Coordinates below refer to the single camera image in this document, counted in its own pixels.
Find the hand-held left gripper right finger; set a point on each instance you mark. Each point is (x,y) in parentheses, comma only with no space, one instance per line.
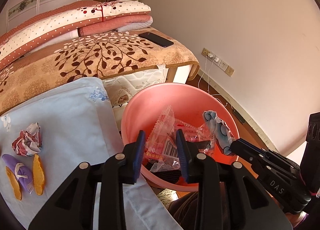
(182,157)

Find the black smartphone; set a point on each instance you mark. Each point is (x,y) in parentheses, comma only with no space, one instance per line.
(156,39)

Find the orange peel piece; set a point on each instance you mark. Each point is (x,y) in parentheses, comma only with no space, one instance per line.
(39,177)
(13,187)

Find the purple cloth pouch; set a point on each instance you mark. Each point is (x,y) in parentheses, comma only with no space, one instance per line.
(12,167)

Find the crumpled printed paper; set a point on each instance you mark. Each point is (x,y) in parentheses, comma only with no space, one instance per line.
(26,142)

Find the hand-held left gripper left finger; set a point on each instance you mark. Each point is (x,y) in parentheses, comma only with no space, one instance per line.
(138,159)

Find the brown leaf print blanket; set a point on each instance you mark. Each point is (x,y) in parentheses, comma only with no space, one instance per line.
(100,54)

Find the red dotted quilt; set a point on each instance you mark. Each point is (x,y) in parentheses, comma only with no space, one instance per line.
(37,19)

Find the pink plastic bucket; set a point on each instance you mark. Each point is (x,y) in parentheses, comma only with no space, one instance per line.
(155,97)

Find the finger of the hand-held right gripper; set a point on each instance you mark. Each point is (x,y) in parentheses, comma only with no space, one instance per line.
(250,151)

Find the black foam net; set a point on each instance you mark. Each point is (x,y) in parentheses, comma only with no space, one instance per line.
(170,176)

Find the dark power bank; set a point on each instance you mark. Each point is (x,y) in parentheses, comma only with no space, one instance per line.
(239,116)

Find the clear red-printed snack wrapper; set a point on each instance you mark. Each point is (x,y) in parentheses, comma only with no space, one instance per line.
(163,142)

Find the blue white wrapper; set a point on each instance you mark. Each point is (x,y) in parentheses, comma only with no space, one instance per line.
(222,132)

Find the folded dotted quilt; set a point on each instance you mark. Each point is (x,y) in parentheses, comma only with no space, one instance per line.
(62,24)

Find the person's brown trouser leg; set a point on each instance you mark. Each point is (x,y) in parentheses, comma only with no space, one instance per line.
(185,212)

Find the white folded sheet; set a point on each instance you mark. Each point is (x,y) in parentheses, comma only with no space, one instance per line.
(140,26)

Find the light blue floral cloth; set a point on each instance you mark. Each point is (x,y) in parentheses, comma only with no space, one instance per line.
(70,124)

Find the white wall socket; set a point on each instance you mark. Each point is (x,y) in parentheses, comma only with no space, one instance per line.
(218,62)
(224,64)

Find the pink folded blanket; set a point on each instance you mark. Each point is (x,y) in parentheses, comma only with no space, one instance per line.
(112,26)

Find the person's right forearm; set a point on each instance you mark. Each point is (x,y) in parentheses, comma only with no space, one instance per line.
(303,221)

